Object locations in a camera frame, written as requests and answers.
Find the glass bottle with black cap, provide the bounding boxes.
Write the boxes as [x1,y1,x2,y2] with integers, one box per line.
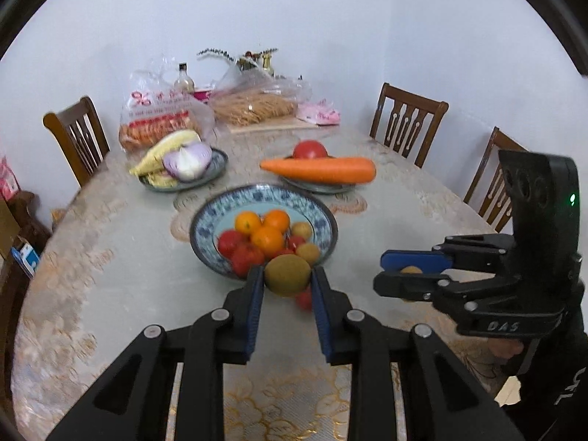
[173,62,196,95]

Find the blue-rimmed plate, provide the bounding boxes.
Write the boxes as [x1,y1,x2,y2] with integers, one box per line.
[281,172,363,194]
[138,147,229,192]

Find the person's right hand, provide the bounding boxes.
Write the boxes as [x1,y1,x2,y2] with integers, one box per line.
[487,336,514,369]

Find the brown wooden chair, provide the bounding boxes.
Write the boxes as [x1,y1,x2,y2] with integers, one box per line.
[43,96,111,189]
[463,126,529,234]
[369,83,449,169]

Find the orange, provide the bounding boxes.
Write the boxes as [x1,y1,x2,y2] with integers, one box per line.
[234,211,263,237]
[263,209,291,234]
[251,226,286,258]

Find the halved purple onion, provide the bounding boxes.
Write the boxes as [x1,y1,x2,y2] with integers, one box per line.
[163,141,213,181]

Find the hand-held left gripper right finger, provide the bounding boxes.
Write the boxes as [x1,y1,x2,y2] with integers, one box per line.
[311,266,527,441]

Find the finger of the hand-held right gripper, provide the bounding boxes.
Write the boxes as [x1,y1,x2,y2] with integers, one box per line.
[373,269,510,314]
[380,234,515,275]

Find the wooden board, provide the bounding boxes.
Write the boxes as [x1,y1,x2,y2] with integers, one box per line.
[228,116,320,135]

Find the corn cob with husk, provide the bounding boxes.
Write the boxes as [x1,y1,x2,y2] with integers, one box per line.
[129,129,204,189]

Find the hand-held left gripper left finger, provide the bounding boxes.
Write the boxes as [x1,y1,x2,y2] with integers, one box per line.
[46,264,266,441]

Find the clear bag of dried noodles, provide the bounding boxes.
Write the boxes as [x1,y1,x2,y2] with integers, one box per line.
[209,62,313,127]

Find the large carrot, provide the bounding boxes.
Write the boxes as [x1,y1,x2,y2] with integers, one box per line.
[260,157,377,185]

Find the dark wooden sofa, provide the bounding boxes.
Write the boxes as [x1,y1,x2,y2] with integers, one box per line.
[0,190,52,295]

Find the pile of assorted boxes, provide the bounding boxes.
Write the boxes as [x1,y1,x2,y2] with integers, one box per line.
[0,155,41,281]

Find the large red tomato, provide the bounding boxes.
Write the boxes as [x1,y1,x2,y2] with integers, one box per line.
[293,140,329,160]

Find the pink packet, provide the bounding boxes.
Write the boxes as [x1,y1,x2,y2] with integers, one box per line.
[296,98,341,126]

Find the red apple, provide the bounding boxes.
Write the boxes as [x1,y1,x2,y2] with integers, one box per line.
[217,230,246,259]

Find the red tomatoes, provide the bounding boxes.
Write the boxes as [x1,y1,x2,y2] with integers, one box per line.
[231,244,266,279]

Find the red-printed plastic bread bag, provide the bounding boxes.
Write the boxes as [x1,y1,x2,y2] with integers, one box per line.
[118,69,216,152]

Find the blue patterned plate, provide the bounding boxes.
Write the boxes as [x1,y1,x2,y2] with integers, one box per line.
[189,184,340,282]

